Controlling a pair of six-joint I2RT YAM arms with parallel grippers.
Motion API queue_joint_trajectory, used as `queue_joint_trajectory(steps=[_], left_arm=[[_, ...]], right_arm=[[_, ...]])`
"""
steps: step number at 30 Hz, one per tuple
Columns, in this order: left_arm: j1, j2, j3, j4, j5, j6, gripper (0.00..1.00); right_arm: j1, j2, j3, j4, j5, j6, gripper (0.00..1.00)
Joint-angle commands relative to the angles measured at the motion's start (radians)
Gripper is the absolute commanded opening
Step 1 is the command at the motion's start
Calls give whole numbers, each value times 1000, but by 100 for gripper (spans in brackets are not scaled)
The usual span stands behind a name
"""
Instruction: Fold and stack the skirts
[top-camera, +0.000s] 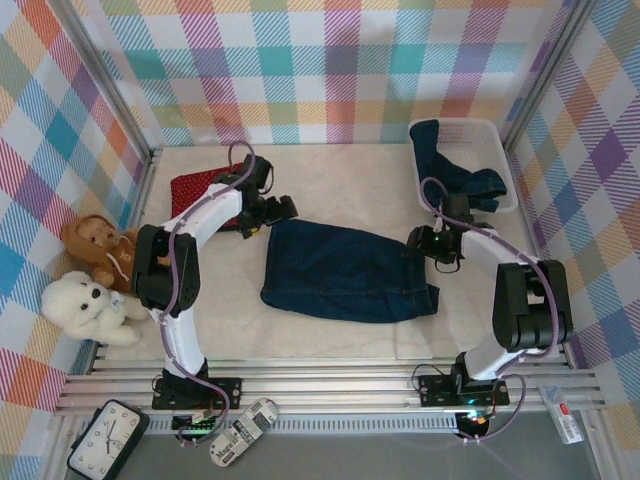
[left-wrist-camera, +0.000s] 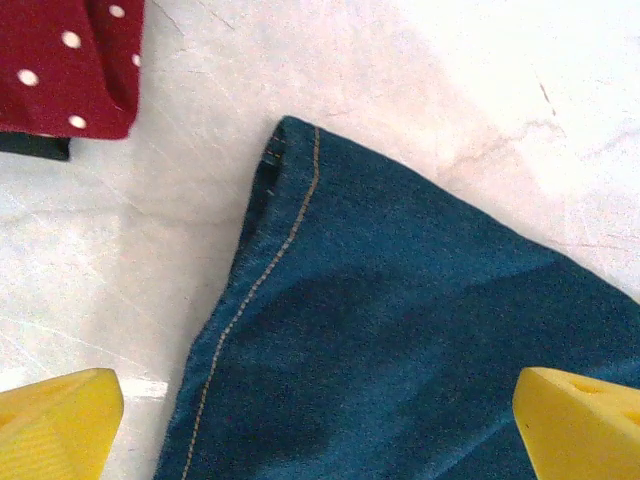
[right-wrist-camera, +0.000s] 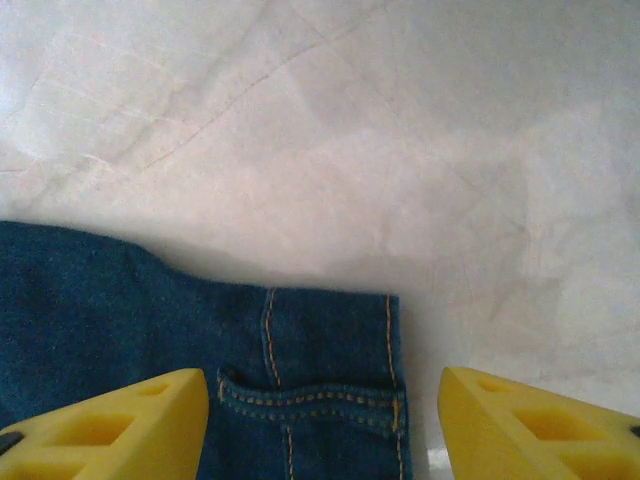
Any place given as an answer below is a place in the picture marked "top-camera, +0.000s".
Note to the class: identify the denim skirt with pockets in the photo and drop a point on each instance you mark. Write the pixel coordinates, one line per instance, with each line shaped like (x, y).
(440, 175)

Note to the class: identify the red white-dotted skirt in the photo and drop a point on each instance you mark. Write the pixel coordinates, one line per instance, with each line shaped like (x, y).
(187, 192)

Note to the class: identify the plain dark denim skirt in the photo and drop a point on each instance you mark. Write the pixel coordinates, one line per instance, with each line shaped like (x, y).
(340, 275)

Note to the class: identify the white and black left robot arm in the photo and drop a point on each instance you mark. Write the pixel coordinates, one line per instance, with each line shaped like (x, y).
(210, 210)

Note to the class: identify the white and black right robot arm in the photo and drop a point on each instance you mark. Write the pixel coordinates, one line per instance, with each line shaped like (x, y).
(530, 310)

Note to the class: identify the white plastic basket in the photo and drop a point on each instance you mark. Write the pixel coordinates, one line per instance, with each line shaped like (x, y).
(475, 145)

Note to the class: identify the brown teddy bear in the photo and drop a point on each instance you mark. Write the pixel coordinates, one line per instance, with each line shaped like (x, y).
(95, 235)

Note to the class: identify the small black controller board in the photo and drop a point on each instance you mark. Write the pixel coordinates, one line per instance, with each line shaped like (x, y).
(192, 425)
(475, 422)

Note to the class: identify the white teddy bear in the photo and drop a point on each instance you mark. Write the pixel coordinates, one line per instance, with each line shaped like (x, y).
(70, 300)

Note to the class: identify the newspaper print pouch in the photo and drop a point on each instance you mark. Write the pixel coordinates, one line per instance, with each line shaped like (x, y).
(240, 435)

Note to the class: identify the clear plastic box red label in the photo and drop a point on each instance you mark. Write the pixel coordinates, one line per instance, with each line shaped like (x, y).
(565, 420)

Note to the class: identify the black alarm clock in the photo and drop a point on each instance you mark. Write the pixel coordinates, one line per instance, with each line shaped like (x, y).
(107, 440)

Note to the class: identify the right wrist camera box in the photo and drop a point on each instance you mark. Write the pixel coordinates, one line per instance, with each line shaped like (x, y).
(456, 209)

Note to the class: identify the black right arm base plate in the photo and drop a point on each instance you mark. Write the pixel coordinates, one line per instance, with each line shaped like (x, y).
(435, 390)

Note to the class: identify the aluminium frame rails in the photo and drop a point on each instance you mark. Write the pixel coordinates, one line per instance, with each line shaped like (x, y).
(325, 385)

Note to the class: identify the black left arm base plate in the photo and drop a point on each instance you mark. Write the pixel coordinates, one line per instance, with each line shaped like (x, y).
(227, 395)

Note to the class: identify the aluminium corner post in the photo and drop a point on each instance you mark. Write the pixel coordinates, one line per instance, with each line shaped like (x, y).
(107, 82)
(545, 75)

